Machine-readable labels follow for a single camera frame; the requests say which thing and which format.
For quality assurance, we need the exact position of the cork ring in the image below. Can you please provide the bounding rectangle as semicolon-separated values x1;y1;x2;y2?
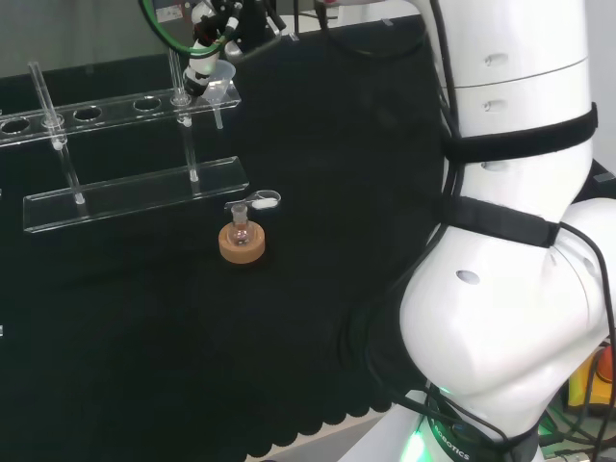
218;221;268;265

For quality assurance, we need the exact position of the yellow stop button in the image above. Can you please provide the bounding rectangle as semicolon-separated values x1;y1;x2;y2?
567;340;616;416

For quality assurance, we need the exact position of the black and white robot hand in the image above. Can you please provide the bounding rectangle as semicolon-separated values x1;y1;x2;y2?
182;0;285;97

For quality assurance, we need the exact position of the glass weighing funnel with powder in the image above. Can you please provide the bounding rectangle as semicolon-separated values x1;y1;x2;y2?
224;190;282;212

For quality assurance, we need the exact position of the small round-bottom glass flask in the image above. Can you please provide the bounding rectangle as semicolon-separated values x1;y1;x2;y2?
229;203;252;247

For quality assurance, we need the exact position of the clear plastic funnel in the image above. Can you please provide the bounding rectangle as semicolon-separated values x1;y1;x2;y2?
204;60;238;131

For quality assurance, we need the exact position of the green cable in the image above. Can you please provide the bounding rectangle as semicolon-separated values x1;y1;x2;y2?
138;0;238;55

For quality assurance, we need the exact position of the clear acrylic funnel stand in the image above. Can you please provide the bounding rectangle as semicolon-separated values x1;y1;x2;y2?
0;60;251;236

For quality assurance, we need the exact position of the black cloth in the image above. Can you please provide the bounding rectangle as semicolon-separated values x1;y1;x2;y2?
0;13;482;462

